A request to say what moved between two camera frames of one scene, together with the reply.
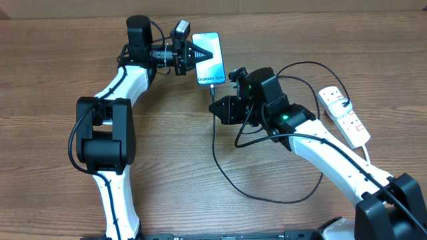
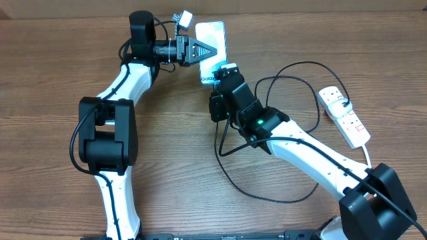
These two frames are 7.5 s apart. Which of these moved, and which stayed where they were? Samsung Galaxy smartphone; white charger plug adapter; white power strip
Moved: Samsung Galaxy smartphone
Stayed: white power strip; white charger plug adapter
